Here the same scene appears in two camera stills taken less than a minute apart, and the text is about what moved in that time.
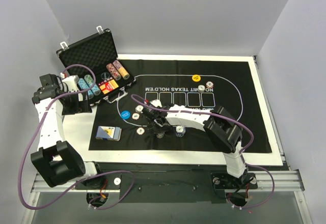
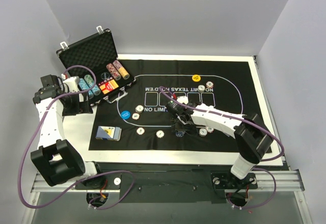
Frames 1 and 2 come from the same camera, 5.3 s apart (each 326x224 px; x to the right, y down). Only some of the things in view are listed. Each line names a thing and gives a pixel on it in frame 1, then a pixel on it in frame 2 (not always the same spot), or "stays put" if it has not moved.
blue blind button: (125, 114) stays put
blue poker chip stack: (180, 130) stays put
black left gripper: (83, 104) stays put
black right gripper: (155, 121) to (182, 126)
